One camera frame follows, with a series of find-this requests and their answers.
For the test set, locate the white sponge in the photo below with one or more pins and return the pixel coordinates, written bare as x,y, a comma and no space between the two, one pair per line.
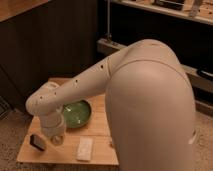
84,151

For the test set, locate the wooden table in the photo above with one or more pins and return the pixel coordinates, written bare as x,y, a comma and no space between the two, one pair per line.
97,129

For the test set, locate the upper shelf with items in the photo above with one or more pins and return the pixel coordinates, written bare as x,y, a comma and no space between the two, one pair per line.
200,11

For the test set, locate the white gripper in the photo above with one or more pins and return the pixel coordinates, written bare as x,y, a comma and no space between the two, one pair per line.
53,125

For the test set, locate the metal shelf ledge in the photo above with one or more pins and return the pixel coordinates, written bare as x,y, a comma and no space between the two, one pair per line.
203,87

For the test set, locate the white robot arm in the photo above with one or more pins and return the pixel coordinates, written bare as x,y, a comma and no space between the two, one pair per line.
149,103

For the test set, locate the green bowl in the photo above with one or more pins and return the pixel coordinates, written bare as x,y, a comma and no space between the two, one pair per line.
77,114

